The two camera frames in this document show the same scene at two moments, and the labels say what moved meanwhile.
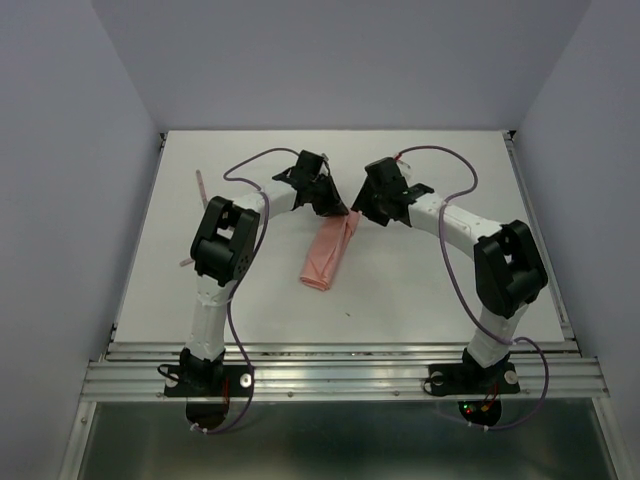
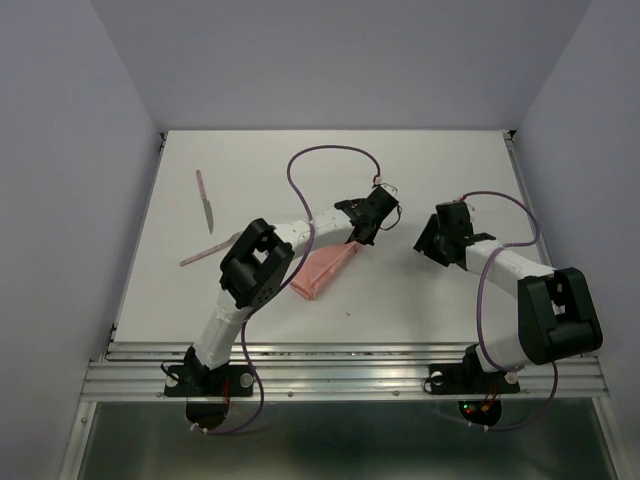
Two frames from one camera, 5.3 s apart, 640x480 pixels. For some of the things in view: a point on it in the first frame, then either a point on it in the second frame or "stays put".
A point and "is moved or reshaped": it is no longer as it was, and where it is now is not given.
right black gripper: x=363 y=202 -> x=424 y=241
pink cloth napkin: x=332 y=237 is moved or reshaped
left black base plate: x=209 y=381 stays put
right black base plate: x=473 y=379 stays put
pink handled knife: x=202 y=192 stays put
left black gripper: x=334 y=206 -> x=366 y=241
